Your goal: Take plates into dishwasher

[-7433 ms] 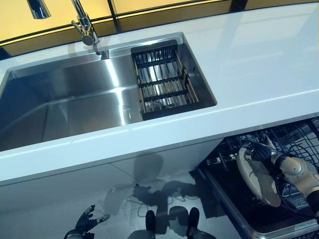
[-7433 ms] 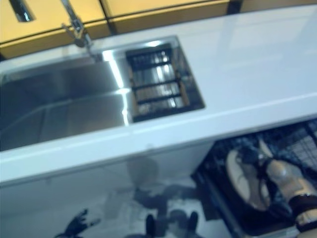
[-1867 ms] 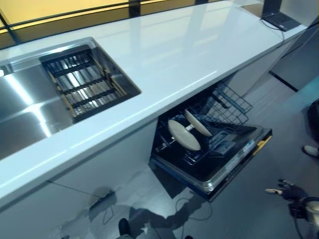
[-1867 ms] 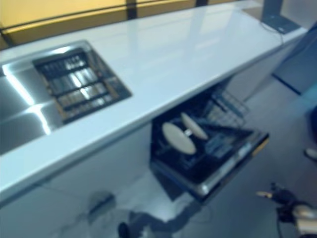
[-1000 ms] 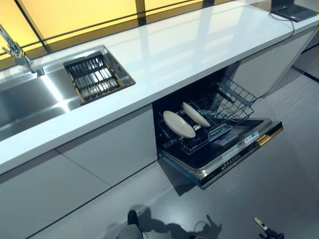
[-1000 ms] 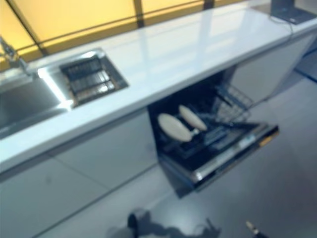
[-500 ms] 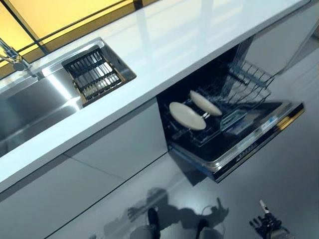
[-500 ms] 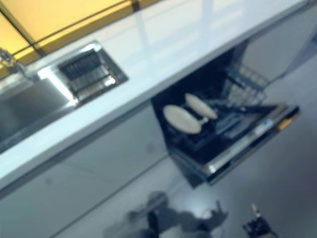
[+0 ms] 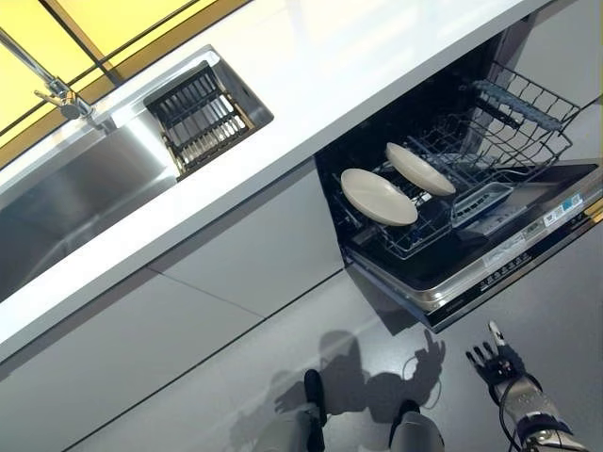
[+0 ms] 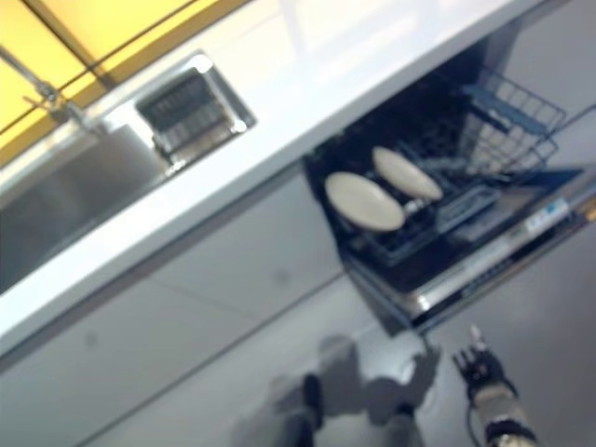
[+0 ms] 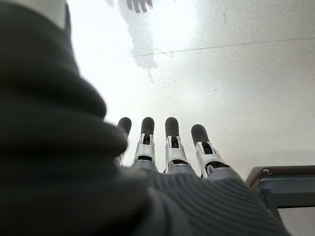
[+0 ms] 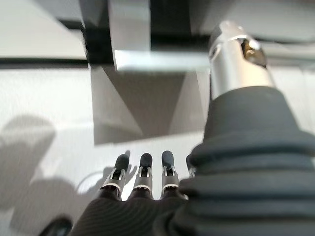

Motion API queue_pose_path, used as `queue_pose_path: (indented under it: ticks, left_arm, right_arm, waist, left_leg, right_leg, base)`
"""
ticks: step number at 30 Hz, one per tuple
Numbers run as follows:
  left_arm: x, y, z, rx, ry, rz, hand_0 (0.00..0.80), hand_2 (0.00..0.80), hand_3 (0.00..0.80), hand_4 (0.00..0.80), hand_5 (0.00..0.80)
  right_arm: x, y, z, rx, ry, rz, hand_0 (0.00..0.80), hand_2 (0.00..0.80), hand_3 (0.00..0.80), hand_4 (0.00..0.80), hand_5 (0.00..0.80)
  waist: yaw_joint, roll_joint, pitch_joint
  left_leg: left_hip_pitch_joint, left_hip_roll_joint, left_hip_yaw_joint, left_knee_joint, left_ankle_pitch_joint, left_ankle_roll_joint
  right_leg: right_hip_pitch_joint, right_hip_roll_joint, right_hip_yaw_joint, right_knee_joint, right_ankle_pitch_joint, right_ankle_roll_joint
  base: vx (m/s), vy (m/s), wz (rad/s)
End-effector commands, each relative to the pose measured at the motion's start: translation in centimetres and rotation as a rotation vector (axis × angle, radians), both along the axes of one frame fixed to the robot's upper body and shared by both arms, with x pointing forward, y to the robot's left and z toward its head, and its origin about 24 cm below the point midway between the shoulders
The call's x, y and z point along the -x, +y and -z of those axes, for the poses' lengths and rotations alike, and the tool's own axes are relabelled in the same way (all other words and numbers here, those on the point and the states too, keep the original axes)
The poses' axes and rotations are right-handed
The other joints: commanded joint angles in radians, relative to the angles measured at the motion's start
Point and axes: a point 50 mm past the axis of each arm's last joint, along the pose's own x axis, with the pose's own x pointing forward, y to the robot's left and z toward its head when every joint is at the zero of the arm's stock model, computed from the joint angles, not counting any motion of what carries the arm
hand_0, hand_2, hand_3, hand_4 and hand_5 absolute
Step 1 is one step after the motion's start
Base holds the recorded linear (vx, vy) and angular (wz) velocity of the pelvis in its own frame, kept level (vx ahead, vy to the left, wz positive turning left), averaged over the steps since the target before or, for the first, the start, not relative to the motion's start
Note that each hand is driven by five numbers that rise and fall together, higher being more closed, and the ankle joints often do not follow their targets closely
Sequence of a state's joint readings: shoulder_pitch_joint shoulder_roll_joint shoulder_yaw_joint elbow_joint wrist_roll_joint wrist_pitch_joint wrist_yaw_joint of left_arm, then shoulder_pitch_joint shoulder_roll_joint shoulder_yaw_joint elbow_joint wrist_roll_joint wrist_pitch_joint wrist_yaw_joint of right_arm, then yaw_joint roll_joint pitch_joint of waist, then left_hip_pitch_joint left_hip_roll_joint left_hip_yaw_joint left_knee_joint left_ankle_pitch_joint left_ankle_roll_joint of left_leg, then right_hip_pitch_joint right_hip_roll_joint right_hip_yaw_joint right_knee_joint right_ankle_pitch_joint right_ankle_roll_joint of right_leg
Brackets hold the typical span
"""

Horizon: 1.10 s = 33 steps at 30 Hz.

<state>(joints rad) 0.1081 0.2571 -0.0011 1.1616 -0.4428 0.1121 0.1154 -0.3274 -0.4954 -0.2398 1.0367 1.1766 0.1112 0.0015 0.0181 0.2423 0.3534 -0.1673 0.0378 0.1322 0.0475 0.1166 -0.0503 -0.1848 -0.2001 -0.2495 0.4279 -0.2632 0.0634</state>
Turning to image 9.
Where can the white plastic cutlery tray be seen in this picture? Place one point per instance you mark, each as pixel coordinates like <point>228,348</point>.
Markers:
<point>480,205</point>

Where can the glossy white cabinet door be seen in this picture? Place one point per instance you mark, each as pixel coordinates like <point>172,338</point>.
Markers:
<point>94,358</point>
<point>264,235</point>
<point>565,42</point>

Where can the black robot foot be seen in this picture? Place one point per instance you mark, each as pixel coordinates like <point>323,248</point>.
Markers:
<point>313,386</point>
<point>404,407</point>

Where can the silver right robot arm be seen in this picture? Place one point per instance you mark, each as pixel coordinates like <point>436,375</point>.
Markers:
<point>532,405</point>

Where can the cream ceramic plate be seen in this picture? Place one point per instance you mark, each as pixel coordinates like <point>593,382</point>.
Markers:
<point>377,198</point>
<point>419,169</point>

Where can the black left robot foot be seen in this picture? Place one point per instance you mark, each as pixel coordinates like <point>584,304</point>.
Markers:
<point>313,386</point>

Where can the black built-in dishwasher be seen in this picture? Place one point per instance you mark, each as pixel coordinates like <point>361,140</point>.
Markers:
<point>447,278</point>

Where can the stainless steel sink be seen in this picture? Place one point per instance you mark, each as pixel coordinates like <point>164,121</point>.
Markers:
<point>70,188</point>

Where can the black sink dish rack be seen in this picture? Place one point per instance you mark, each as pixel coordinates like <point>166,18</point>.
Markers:
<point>198,122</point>

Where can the chrome kitchen faucet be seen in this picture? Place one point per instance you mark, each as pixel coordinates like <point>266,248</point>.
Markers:
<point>61,96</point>

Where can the black right robot foot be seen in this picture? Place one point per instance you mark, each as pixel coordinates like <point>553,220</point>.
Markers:
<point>404,407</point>

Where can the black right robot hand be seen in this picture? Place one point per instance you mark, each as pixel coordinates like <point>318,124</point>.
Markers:
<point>504,365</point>

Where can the yellow window with dark frame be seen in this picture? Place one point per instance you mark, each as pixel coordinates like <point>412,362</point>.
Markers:
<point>70,28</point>

